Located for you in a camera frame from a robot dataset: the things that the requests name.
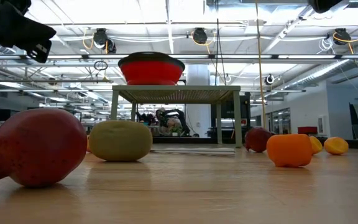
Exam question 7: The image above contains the dark red pomegranate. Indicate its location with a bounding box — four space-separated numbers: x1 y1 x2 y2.
0 108 88 194
244 126 276 153

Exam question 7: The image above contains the green perforated metal shelf riser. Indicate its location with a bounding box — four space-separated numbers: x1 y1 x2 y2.
109 85 243 148

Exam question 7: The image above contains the red collapsible bowl grey rim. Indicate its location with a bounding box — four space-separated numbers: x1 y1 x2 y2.
117 51 186 86

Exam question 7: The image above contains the black aluminium rig frame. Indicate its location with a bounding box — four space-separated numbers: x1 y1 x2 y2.
0 136 358 150

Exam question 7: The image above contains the brown kiwi fruit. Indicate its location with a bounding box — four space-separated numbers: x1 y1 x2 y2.
88 120 154 162

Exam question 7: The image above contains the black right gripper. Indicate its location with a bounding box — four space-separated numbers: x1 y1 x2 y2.
308 0 343 14

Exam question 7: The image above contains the red box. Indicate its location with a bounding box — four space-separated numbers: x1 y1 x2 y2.
297 126 318 135

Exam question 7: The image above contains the yellow hanging cord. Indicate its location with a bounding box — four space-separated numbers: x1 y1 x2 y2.
254 0 267 130

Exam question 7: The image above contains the orange tangerine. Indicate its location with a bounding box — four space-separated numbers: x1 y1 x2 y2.
266 133 313 168

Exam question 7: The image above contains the person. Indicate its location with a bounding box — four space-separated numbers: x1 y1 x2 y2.
155 107 192 137

